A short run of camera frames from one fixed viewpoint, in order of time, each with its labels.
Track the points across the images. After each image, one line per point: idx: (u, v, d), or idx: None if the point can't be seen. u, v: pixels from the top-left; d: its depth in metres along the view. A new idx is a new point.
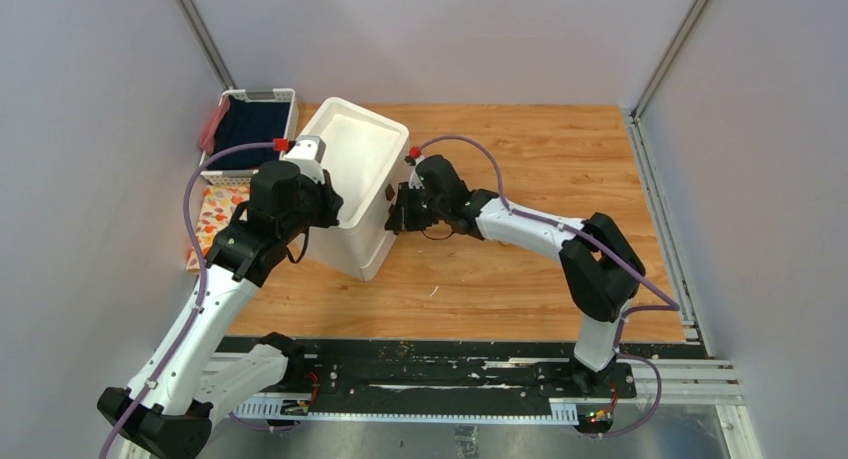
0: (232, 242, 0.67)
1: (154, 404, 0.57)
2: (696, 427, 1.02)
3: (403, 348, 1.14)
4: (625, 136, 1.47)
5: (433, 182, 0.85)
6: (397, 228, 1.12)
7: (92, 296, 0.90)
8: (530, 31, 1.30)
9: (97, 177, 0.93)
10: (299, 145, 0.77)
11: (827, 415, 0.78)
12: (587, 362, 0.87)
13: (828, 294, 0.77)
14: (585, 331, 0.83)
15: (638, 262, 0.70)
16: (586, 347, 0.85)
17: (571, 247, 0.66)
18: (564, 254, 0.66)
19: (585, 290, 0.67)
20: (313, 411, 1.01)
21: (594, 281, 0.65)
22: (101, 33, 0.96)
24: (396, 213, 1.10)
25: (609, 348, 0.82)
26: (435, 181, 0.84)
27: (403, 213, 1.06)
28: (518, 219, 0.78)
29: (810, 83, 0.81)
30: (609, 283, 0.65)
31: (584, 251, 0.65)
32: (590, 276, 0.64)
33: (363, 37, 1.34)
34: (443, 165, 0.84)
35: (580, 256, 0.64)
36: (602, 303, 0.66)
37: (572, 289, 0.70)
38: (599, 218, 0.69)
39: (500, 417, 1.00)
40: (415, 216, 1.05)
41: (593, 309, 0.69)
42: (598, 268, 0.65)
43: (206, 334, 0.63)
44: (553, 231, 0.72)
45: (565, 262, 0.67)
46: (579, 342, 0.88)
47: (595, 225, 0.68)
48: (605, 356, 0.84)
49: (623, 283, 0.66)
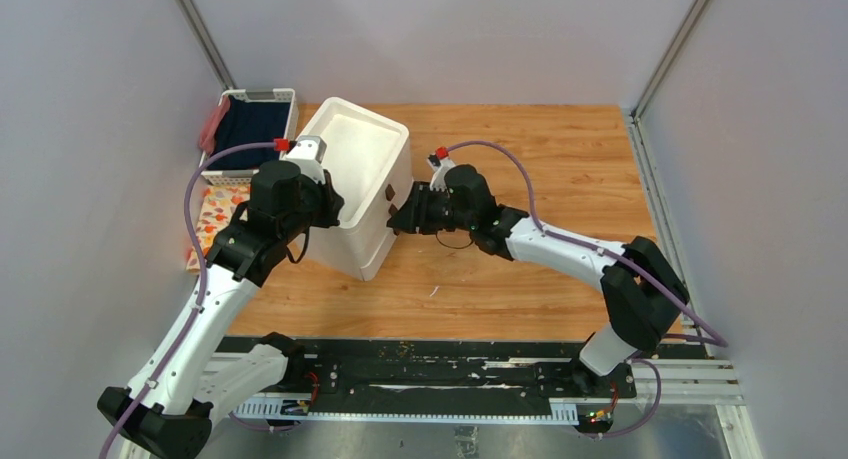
0: (231, 241, 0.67)
1: (154, 404, 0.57)
2: (696, 427, 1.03)
3: (403, 348, 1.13)
4: (624, 136, 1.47)
5: (464, 196, 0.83)
6: (403, 227, 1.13)
7: (93, 296, 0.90)
8: (530, 31, 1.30)
9: (97, 176, 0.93)
10: (299, 145, 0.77)
11: (827, 415, 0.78)
12: (592, 366, 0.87)
13: (828, 294, 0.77)
14: (601, 341, 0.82)
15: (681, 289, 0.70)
16: (595, 354, 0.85)
17: (614, 274, 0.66)
18: (606, 280, 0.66)
19: (627, 317, 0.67)
20: (313, 411, 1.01)
21: (637, 309, 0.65)
22: (101, 32, 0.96)
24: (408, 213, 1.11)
25: (620, 357, 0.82)
26: (467, 196, 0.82)
27: (418, 214, 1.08)
28: (552, 242, 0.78)
29: (810, 82, 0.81)
30: (652, 311, 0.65)
31: (627, 278, 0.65)
32: (633, 303, 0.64)
33: (363, 37, 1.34)
34: (479, 180, 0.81)
35: (623, 284, 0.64)
36: (644, 331, 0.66)
37: (612, 315, 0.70)
38: (641, 242, 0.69)
39: (500, 417, 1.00)
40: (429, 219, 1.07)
41: (634, 337, 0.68)
42: (641, 296, 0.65)
43: (206, 333, 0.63)
44: (592, 255, 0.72)
45: (607, 288, 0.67)
46: (586, 346, 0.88)
47: (637, 250, 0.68)
48: (610, 365, 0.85)
49: (666, 311, 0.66)
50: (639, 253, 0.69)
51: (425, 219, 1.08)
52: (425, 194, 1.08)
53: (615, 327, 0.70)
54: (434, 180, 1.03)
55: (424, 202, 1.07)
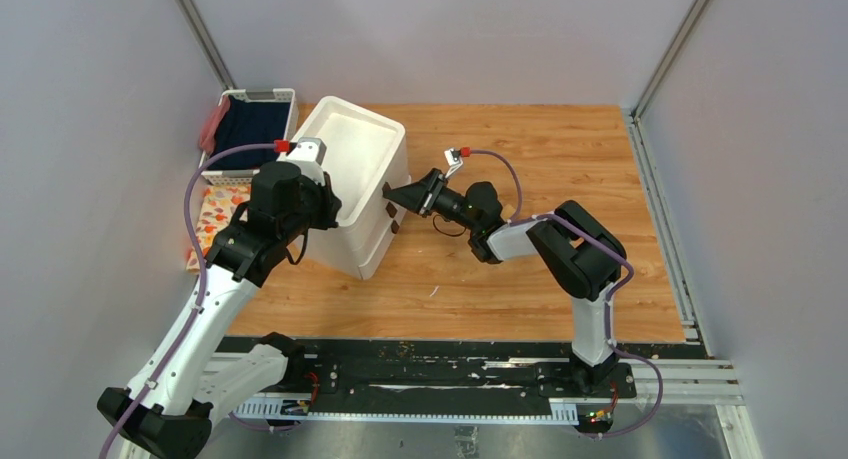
0: (232, 242, 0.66)
1: (154, 404, 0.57)
2: (696, 427, 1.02)
3: (403, 348, 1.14)
4: (624, 135, 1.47)
5: (477, 212, 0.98)
6: (400, 203, 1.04)
7: (93, 296, 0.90)
8: (530, 31, 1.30)
9: (97, 177, 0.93)
10: (300, 146, 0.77)
11: (827, 416, 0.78)
12: (583, 358, 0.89)
13: (828, 294, 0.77)
14: (578, 320, 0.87)
15: (614, 239, 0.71)
16: (580, 338, 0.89)
17: (537, 228, 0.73)
18: (530, 234, 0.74)
19: (558, 266, 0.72)
20: (313, 411, 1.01)
21: (559, 252, 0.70)
22: (100, 32, 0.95)
24: (415, 191, 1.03)
25: (601, 337, 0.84)
26: (483, 214, 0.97)
27: (428, 201, 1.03)
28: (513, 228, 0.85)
29: (810, 83, 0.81)
30: (575, 255, 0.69)
31: (547, 228, 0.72)
32: (554, 248, 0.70)
33: (363, 37, 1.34)
34: (495, 207, 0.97)
35: (542, 235, 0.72)
36: (574, 277, 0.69)
37: (554, 271, 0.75)
38: (569, 204, 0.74)
39: (500, 417, 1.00)
40: (438, 208, 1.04)
41: (575, 288, 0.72)
42: (564, 245, 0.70)
43: (207, 333, 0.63)
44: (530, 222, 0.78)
45: (535, 242, 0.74)
46: (575, 338, 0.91)
47: (563, 210, 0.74)
48: (600, 350, 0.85)
49: (595, 257, 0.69)
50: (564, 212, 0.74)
51: (430, 205, 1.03)
52: (440, 181, 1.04)
53: (560, 282, 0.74)
54: (450, 171, 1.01)
55: (437, 188, 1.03)
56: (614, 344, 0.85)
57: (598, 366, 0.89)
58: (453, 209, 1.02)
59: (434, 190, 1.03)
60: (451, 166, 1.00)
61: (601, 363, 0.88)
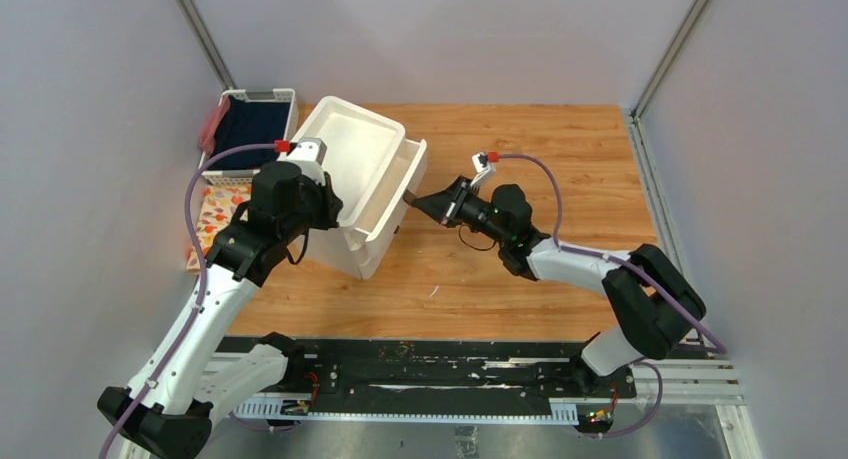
0: (231, 242, 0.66)
1: (154, 404, 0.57)
2: (696, 427, 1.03)
3: (403, 348, 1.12)
4: (624, 135, 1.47)
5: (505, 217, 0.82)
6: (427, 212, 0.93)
7: (93, 296, 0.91)
8: (530, 31, 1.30)
9: (98, 177, 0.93)
10: (300, 147, 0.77)
11: (827, 416, 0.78)
12: (591, 365, 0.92)
13: (827, 294, 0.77)
14: (608, 344, 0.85)
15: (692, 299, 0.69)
16: (598, 354, 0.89)
17: (616, 278, 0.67)
18: (606, 284, 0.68)
19: (631, 322, 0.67)
20: (313, 411, 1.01)
21: (642, 312, 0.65)
22: (100, 32, 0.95)
24: (441, 200, 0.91)
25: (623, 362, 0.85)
26: (512, 221, 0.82)
27: (452, 208, 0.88)
28: (567, 255, 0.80)
29: (810, 83, 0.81)
30: (658, 316, 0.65)
31: (629, 281, 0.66)
32: (637, 307, 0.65)
33: (363, 36, 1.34)
34: (524, 210, 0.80)
35: (625, 288, 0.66)
36: (652, 338, 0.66)
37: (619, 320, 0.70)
38: (646, 249, 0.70)
39: (500, 417, 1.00)
40: (464, 216, 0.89)
41: (644, 345, 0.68)
42: (647, 303, 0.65)
43: (207, 333, 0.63)
44: (598, 262, 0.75)
45: (610, 292, 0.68)
46: (591, 345, 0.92)
47: (642, 257, 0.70)
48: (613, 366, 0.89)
49: (676, 320, 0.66)
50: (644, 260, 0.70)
51: (455, 214, 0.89)
52: (465, 188, 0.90)
53: (623, 332, 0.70)
54: (476, 178, 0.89)
55: (462, 196, 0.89)
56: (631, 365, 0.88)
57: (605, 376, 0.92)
58: (479, 218, 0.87)
59: (461, 197, 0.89)
60: (478, 173, 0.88)
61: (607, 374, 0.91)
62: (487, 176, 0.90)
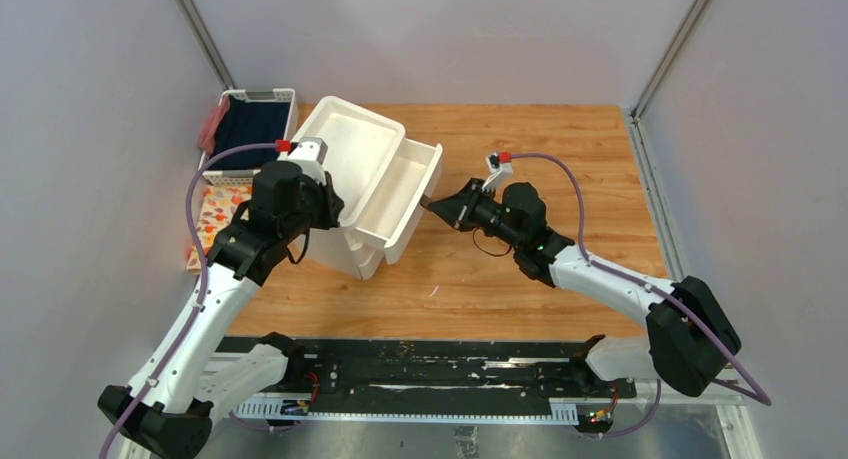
0: (232, 241, 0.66)
1: (154, 403, 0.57)
2: (696, 427, 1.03)
3: (403, 348, 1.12)
4: (624, 135, 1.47)
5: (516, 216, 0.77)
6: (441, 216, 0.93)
7: (93, 295, 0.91)
8: (530, 31, 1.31)
9: (98, 176, 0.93)
10: (301, 147, 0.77)
11: (827, 416, 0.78)
12: (595, 369, 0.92)
13: (828, 293, 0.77)
14: (619, 359, 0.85)
15: (731, 336, 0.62)
16: (606, 364, 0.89)
17: (657, 312, 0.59)
18: (649, 319, 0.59)
19: (670, 359, 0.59)
20: (313, 411, 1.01)
21: (685, 352, 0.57)
22: (100, 32, 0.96)
24: (453, 203, 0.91)
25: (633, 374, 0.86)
26: (526, 221, 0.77)
27: (463, 211, 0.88)
28: (599, 273, 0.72)
29: (810, 83, 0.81)
30: (701, 357, 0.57)
31: (677, 319, 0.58)
32: (681, 347, 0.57)
33: (363, 36, 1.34)
34: (537, 208, 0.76)
35: (670, 327, 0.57)
36: (690, 378, 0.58)
37: (653, 355, 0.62)
38: (691, 281, 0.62)
39: (500, 417, 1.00)
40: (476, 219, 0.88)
41: (679, 382, 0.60)
42: (692, 342, 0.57)
43: (208, 332, 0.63)
44: (639, 291, 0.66)
45: (651, 327, 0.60)
46: (596, 349, 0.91)
47: (686, 290, 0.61)
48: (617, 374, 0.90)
49: (718, 360, 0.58)
50: (688, 294, 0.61)
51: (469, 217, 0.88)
52: (477, 190, 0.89)
53: (656, 367, 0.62)
54: (489, 181, 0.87)
55: (474, 198, 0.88)
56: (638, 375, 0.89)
57: (607, 378, 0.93)
58: (491, 221, 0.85)
59: (475, 201, 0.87)
60: (491, 175, 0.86)
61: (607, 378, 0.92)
62: (501, 178, 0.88)
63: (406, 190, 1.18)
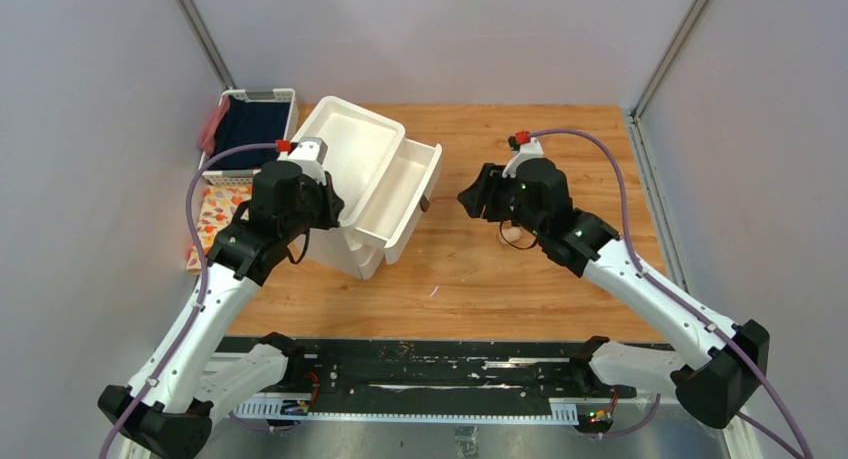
0: (232, 241, 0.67)
1: (154, 402, 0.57)
2: (696, 427, 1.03)
3: (403, 348, 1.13)
4: (624, 135, 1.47)
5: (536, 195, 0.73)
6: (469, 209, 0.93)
7: (92, 295, 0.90)
8: (530, 31, 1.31)
9: (97, 177, 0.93)
10: (301, 147, 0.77)
11: (828, 416, 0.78)
12: (597, 372, 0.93)
13: (828, 293, 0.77)
14: (635, 373, 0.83)
15: None
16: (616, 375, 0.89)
17: (718, 361, 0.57)
18: (712, 366, 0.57)
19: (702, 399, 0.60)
20: (313, 411, 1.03)
21: (729, 405, 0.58)
22: (100, 32, 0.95)
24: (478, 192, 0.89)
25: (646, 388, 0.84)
26: (546, 198, 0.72)
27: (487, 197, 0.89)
28: (649, 288, 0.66)
29: (811, 82, 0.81)
30: (734, 405, 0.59)
31: (736, 375, 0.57)
32: (729, 401, 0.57)
33: (363, 36, 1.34)
34: (556, 180, 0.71)
35: (729, 384, 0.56)
36: (713, 417, 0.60)
37: (681, 385, 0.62)
38: (755, 330, 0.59)
39: (499, 417, 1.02)
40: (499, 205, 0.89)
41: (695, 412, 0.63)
42: (737, 394, 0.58)
43: (207, 332, 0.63)
44: (698, 328, 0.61)
45: (703, 373, 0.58)
46: (599, 353, 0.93)
47: (747, 338, 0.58)
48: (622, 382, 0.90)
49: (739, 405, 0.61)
50: (748, 342, 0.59)
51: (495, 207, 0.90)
52: (493, 174, 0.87)
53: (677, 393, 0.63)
54: (508, 164, 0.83)
55: (494, 184, 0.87)
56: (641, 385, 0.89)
57: (608, 380, 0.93)
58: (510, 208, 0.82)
59: (496, 187, 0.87)
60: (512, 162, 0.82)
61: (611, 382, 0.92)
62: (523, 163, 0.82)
63: (406, 190, 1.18)
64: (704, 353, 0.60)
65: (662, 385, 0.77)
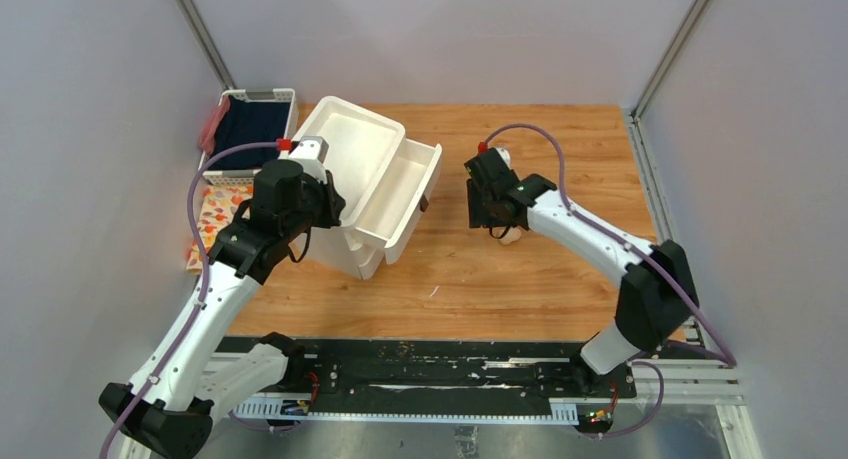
0: (234, 239, 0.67)
1: (155, 400, 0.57)
2: (696, 427, 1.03)
3: (403, 348, 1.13)
4: (624, 136, 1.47)
5: (475, 171, 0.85)
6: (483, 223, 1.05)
7: (93, 295, 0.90)
8: (530, 31, 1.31)
9: (98, 176, 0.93)
10: (302, 146, 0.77)
11: (828, 415, 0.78)
12: (591, 364, 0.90)
13: (828, 292, 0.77)
14: (606, 340, 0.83)
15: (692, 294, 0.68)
16: (594, 350, 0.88)
17: (631, 272, 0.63)
18: (625, 278, 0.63)
19: (633, 315, 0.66)
20: (313, 411, 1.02)
21: (651, 315, 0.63)
22: (100, 32, 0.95)
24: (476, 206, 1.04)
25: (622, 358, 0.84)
26: (481, 170, 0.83)
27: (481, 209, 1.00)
28: (578, 224, 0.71)
29: (810, 82, 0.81)
30: (662, 316, 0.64)
31: (650, 283, 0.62)
32: (648, 310, 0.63)
33: (364, 37, 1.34)
34: (490, 154, 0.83)
35: (645, 290, 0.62)
36: (648, 333, 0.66)
37: (618, 308, 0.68)
38: (668, 246, 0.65)
39: (500, 417, 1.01)
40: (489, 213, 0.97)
41: (636, 334, 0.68)
42: (658, 302, 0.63)
43: (209, 330, 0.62)
44: (617, 249, 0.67)
45: (624, 286, 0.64)
46: (588, 344, 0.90)
47: (662, 253, 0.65)
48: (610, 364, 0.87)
49: (674, 318, 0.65)
50: (662, 256, 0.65)
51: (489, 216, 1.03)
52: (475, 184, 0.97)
53: (618, 320, 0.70)
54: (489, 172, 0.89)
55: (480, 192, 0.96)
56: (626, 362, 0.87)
57: (604, 372, 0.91)
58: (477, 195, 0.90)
59: (478, 197, 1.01)
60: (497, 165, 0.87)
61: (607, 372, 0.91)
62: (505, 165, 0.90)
63: (407, 190, 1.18)
64: (622, 268, 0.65)
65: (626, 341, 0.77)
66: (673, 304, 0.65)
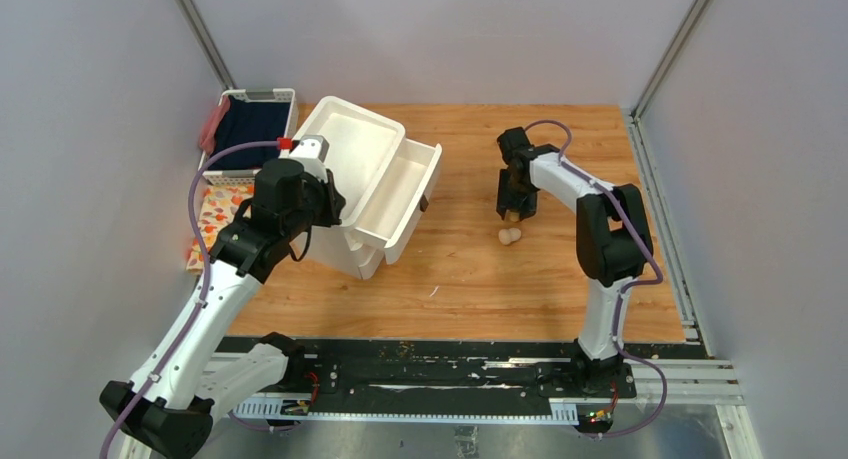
0: (235, 238, 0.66)
1: (156, 398, 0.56)
2: (696, 427, 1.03)
3: (403, 348, 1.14)
4: (623, 135, 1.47)
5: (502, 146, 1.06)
6: (508, 206, 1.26)
7: (91, 296, 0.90)
8: (529, 32, 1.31)
9: (97, 176, 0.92)
10: (304, 145, 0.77)
11: (827, 415, 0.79)
12: (585, 348, 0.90)
13: (826, 292, 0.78)
14: (589, 311, 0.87)
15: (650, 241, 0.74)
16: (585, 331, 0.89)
17: (588, 198, 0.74)
18: (579, 201, 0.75)
19: (587, 243, 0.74)
20: (313, 411, 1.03)
21: (597, 233, 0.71)
22: (100, 32, 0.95)
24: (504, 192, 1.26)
25: (605, 332, 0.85)
26: (505, 146, 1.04)
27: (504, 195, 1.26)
28: (563, 172, 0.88)
29: (809, 83, 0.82)
30: (610, 246, 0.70)
31: (598, 208, 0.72)
32: (592, 226, 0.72)
33: (364, 37, 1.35)
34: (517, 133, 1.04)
35: (590, 206, 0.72)
36: (597, 260, 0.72)
37: (580, 241, 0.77)
38: (628, 187, 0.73)
39: (500, 417, 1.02)
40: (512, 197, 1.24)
41: (591, 265, 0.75)
42: (605, 229, 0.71)
43: (210, 329, 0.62)
44: (584, 186, 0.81)
45: (579, 209, 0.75)
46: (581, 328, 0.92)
47: (622, 192, 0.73)
48: (601, 343, 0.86)
49: (625, 255, 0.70)
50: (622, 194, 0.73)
51: (510, 197, 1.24)
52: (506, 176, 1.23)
53: (581, 254, 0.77)
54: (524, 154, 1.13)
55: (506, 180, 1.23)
56: (617, 341, 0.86)
57: (602, 364, 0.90)
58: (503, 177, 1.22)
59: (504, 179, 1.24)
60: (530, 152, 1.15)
61: (602, 360, 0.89)
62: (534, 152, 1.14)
63: (407, 190, 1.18)
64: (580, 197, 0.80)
65: (599, 295, 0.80)
66: (626, 241, 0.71)
